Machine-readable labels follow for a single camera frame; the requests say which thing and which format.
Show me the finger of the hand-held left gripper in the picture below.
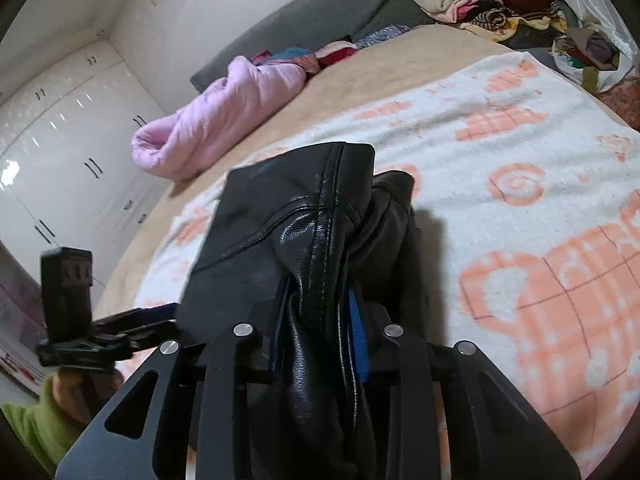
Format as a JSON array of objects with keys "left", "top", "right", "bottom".
[
  {"left": 92, "top": 302, "right": 182, "bottom": 337},
  {"left": 115, "top": 327, "right": 185, "bottom": 361}
]

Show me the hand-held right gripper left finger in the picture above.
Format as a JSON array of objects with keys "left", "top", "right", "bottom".
[{"left": 55, "top": 285, "right": 292, "bottom": 480}]

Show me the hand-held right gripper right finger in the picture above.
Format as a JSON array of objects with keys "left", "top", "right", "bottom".
[{"left": 347, "top": 284, "right": 583, "bottom": 480}]

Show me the black leather jacket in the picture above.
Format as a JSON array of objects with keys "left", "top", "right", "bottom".
[{"left": 177, "top": 142, "right": 426, "bottom": 480}]

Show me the person's left forearm green sleeve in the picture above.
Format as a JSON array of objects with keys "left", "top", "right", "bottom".
[{"left": 0, "top": 382, "right": 83, "bottom": 477}]

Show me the person's left hand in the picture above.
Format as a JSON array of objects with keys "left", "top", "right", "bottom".
[{"left": 50, "top": 367, "right": 125, "bottom": 423}]

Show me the white glossy wardrobe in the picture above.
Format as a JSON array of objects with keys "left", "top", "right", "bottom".
[{"left": 0, "top": 40, "right": 171, "bottom": 306}]

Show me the pink quilt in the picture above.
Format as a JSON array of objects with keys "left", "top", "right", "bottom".
[{"left": 131, "top": 56, "right": 307, "bottom": 183}]

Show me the white orange floral blanket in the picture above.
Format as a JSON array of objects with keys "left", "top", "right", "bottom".
[{"left": 120, "top": 52, "right": 640, "bottom": 480}]

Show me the beige bed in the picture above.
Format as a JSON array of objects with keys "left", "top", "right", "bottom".
[{"left": 95, "top": 25, "right": 516, "bottom": 311}]

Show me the red cloth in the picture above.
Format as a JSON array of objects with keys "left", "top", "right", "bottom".
[{"left": 317, "top": 42, "right": 358, "bottom": 68}]

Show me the teal cloth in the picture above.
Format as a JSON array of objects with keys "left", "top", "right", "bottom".
[{"left": 272, "top": 47, "right": 313, "bottom": 62}]

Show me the blue patterned cloth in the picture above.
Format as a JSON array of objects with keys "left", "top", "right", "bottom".
[{"left": 352, "top": 24, "right": 413, "bottom": 51}]

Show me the grey headboard cushion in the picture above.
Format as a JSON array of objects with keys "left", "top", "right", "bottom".
[{"left": 190, "top": 0, "right": 426, "bottom": 93}]

